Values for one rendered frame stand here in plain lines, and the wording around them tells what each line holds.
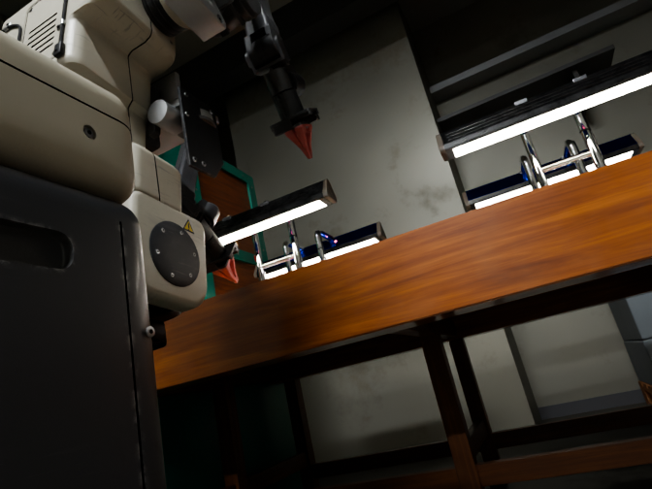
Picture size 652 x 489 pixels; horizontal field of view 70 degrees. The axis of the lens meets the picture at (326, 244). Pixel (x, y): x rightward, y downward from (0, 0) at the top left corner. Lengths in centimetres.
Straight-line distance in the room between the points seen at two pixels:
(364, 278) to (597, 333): 287
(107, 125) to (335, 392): 302
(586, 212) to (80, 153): 84
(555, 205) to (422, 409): 236
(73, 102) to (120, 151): 6
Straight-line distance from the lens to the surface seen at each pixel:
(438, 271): 98
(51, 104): 46
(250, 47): 112
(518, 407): 310
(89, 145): 46
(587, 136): 156
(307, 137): 111
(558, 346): 375
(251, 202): 275
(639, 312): 290
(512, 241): 98
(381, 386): 326
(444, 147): 137
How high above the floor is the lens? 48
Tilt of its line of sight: 17 degrees up
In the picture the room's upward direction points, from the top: 13 degrees counter-clockwise
